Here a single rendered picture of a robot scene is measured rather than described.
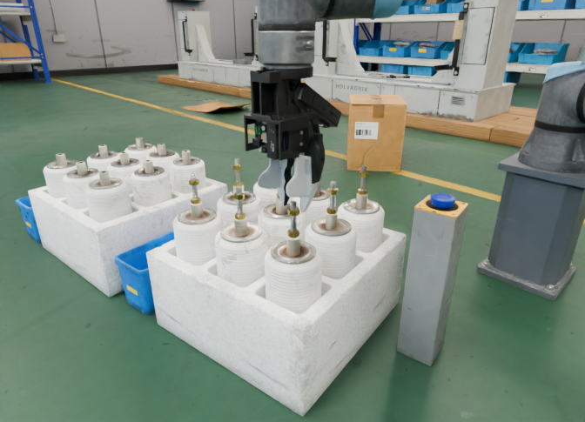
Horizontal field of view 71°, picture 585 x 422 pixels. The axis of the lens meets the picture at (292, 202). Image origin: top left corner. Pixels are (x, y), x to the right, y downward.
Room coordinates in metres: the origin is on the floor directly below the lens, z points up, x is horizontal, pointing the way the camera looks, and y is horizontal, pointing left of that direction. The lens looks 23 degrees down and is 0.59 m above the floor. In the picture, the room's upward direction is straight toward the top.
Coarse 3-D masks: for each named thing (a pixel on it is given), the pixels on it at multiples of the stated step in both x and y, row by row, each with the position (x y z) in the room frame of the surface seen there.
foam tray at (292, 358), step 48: (384, 240) 0.80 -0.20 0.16; (192, 288) 0.63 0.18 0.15; (240, 288) 0.59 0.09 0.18; (336, 288) 0.59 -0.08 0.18; (384, 288) 0.71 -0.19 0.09; (192, 336) 0.64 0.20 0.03; (240, 336) 0.56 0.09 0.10; (288, 336) 0.50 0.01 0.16; (336, 336) 0.56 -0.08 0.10; (288, 384) 0.50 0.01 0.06
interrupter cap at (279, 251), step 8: (272, 248) 0.60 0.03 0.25; (280, 248) 0.60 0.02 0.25; (304, 248) 0.60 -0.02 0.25; (312, 248) 0.60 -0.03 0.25; (272, 256) 0.57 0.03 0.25; (280, 256) 0.57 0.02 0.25; (288, 256) 0.58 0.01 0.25; (296, 256) 0.58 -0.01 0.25; (304, 256) 0.57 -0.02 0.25; (312, 256) 0.57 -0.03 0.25; (288, 264) 0.55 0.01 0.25; (296, 264) 0.55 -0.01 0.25
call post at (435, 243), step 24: (432, 216) 0.61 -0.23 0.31; (432, 240) 0.61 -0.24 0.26; (456, 240) 0.61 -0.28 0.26; (408, 264) 0.63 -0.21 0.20; (432, 264) 0.61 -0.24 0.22; (456, 264) 0.64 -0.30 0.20; (408, 288) 0.63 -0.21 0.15; (432, 288) 0.60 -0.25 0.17; (408, 312) 0.62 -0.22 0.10; (432, 312) 0.60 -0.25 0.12; (408, 336) 0.62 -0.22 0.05; (432, 336) 0.60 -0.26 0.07; (432, 360) 0.59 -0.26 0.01
